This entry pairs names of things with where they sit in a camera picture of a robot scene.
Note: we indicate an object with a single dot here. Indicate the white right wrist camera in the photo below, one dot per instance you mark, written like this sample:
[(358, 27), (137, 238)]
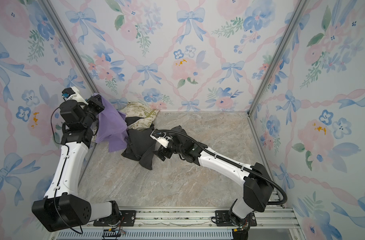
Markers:
[(162, 138)]

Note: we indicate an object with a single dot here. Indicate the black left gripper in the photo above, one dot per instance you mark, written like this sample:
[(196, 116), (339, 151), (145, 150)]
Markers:
[(98, 106)]

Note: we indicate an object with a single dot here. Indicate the aluminium corner post left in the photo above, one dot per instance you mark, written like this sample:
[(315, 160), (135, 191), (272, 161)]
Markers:
[(65, 37)]

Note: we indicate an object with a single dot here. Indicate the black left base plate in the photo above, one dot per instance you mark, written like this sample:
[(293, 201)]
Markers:
[(124, 218)]

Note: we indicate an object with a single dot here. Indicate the aluminium corner post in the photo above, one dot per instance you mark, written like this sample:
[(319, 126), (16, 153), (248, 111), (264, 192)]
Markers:
[(281, 48), (65, 37)]

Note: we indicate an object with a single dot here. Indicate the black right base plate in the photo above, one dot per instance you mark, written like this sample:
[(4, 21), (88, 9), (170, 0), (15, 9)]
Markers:
[(222, 219)]

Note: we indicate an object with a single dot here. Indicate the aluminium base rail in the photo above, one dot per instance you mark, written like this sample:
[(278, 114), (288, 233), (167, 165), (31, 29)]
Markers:
[(190, 223)]

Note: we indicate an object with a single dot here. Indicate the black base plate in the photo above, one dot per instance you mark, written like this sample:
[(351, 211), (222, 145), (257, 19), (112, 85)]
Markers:
[(222, 219), (124, 218)]

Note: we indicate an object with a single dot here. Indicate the purple cloth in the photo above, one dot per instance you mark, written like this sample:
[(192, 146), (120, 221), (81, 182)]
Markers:
[(112, 127)]

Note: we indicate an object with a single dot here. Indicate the aluminium corner post right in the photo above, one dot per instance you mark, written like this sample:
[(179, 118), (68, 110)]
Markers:
[(281, 48)]

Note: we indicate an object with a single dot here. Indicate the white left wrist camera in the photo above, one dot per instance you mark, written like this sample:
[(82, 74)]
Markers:
[(73, 93)]

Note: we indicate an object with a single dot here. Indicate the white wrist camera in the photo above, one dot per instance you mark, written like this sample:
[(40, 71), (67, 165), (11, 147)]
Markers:
[(73, 93), (162, 138)]

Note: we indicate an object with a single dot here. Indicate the cream patterned cloth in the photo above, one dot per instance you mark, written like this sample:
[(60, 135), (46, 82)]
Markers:
[(139, 116)]

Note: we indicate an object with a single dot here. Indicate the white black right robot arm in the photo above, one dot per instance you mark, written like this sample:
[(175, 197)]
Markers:
[(254, 179)]

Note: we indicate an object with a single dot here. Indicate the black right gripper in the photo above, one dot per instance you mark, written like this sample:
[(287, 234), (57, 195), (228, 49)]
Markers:
[(162, 152)]

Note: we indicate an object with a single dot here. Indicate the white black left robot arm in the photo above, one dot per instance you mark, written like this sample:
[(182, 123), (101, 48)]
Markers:
[(61, 207)]

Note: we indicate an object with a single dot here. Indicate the dark grey cloth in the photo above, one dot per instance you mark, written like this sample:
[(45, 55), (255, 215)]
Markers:
[(141, 147)]

